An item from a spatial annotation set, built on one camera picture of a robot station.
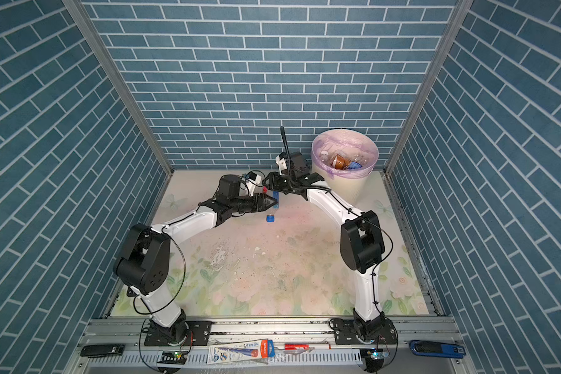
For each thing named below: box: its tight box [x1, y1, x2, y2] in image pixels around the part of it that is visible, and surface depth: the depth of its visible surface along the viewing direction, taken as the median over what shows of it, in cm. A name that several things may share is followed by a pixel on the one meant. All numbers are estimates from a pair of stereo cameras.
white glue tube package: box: [207, 339, 276, 365], surface depth 71 cm
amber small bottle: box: [335, 153, 350, 170], surface depth 98 cm
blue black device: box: [409, 339, 466, 358], surface depth 71 cm
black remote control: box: [80, 344, 126, 358], surface depth 69 cm
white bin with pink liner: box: [311, 129, 379, 206], surface depth 98 cm
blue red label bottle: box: [265, 190, 279, 223], surface depth 88 cm
